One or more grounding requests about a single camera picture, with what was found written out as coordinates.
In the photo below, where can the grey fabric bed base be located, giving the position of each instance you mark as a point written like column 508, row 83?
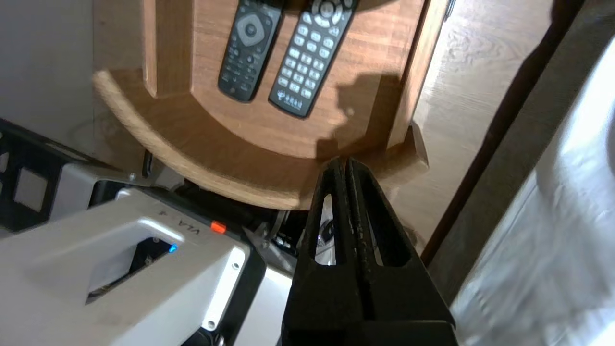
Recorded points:
column 519, row 144

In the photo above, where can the white robot base chassis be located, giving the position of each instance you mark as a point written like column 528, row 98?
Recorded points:
column 120, row 269

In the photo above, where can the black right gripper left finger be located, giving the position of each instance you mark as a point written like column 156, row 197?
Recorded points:
column 326, row 298

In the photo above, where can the small orange chassis tab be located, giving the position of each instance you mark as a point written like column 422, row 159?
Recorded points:
column 218, row 227

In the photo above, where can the wooden nightstand drawer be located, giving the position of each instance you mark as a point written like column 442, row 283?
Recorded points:
column 250, row 129

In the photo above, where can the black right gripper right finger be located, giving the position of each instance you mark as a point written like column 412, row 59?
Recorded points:
column 403, row 293

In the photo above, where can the white bed sheet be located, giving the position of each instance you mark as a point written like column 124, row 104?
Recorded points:
column 552, row 240

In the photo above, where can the black remote with coloured buttons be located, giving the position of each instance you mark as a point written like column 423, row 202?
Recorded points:
column 307, row 62

